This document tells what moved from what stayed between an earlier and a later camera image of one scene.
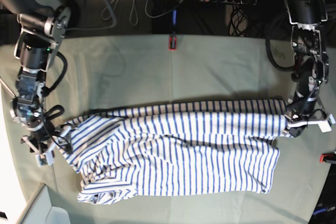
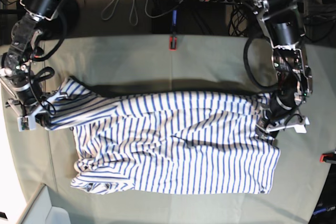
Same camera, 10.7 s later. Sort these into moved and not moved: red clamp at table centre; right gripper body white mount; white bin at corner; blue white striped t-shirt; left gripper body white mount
Moved: blue white striped t-shirt; left gripper body white mount; right gripper body white mount
Not moved: red clamp at table centre; white bin at corner
